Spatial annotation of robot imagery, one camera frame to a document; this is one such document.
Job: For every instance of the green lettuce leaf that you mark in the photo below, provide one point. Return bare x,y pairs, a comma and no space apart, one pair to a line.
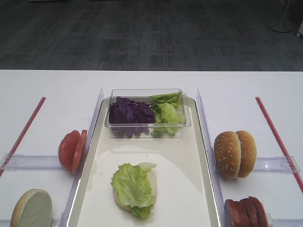
133,188

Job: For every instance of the green lettuce pile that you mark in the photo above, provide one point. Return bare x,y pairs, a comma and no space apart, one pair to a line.
166,109

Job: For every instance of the stack of meat patties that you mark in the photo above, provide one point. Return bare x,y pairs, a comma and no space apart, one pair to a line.
248,212

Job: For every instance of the clear plastic container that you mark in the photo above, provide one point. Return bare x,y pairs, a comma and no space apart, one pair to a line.
142,95

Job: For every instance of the shredded purple cabbage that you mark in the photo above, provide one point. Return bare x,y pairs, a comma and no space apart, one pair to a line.
126,111

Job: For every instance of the bottom bun on tray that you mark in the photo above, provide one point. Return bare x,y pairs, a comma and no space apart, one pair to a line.
151,178

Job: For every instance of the sesame top bun front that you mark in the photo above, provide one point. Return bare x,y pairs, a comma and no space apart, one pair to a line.
227,154

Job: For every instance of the sesame bun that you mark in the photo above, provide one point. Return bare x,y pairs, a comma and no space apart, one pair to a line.
248,153
227,154

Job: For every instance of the white metal tray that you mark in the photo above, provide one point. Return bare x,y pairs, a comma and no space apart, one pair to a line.
184,191

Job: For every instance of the sesame top bun rear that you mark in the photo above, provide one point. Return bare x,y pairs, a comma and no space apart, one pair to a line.
248,153

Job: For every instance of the right long clear divider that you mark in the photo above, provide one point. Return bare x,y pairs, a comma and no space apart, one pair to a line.
214,177

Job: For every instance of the upper right clear holder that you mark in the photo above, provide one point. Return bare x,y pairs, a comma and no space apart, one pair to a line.
284,164

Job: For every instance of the clear holder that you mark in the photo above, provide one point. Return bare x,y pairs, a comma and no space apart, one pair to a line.
284,164
30,162

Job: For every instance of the right red strip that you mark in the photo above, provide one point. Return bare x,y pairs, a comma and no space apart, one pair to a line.
279,139

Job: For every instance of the red strip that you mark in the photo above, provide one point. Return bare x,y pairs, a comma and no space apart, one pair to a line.
279,139
22,134

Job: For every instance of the upper left clear holder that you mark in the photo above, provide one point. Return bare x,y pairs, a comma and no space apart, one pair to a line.
30,162

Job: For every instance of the left red strip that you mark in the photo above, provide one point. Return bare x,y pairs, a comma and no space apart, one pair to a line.
22,134

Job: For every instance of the standing bottom bun left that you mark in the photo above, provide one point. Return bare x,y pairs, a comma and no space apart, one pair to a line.
33,209

